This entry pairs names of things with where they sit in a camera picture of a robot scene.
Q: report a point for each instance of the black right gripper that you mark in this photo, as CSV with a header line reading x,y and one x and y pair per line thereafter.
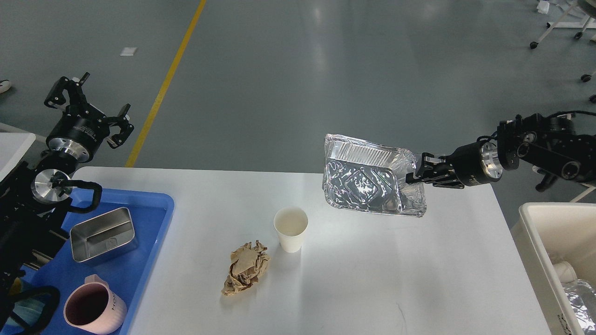
x,y
474,164

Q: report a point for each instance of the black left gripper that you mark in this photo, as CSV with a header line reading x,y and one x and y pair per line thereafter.
x,y
79,136

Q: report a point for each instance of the aluminium foil tray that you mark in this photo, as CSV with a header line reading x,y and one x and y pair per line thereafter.
x,y
367,177

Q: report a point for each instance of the stainless steel square tray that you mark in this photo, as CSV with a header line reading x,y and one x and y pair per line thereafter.
x,y
100,239

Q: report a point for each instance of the white paper cup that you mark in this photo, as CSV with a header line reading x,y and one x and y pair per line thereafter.
x,y
291,224

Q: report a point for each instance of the pink plastic mug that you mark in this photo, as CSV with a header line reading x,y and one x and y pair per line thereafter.
x,y
94,307

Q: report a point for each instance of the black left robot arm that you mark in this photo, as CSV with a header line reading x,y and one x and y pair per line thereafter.
x,y
36,200

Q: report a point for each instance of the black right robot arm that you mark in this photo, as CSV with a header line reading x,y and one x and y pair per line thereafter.
x,y
549,143

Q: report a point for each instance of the white side table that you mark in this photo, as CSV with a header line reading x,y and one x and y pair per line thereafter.
x,y
13,146

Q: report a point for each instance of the person in dark jeans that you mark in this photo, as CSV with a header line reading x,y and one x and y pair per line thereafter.
x,y
5,85

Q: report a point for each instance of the cream plastic bin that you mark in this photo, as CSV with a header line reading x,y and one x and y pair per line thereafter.
x,y
547,233

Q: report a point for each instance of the white cup in bin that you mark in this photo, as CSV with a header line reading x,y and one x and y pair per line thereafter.
x,y
565,272

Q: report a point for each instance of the blue plastic tray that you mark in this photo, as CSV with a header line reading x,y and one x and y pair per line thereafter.
x,y
126,273

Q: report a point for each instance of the crumpled foil in bin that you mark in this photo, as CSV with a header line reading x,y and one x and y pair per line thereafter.
x,y
582,298

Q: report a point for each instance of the teal ceramic mug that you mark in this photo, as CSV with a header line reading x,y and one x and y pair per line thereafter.
x,y
28,309

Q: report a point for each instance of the crumpled brown paper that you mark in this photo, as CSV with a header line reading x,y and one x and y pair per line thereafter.
x,y
248,264

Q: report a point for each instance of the white wheeled frame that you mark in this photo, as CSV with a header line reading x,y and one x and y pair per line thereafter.
x,y
549,62

